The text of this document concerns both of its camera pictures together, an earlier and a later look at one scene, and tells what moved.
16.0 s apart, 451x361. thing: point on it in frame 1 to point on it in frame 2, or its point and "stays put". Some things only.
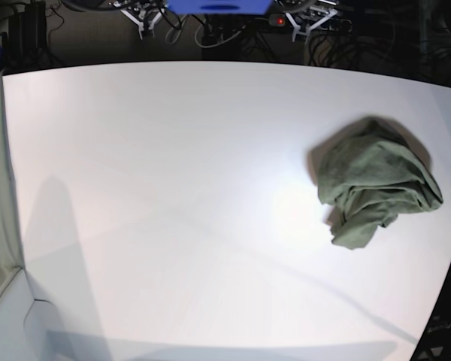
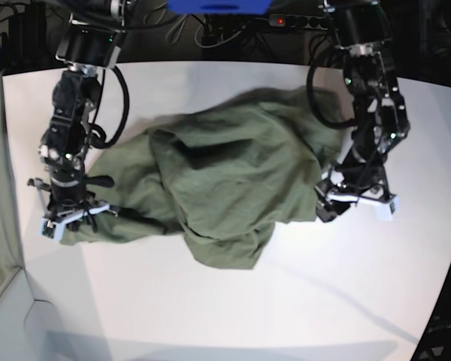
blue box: (219, 7) stays put
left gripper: (144, 16) to (66, 196)
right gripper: (310, 18) to (359, 176)
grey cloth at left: (2, 257) stays put
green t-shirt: (370, 173) to (223, 177)
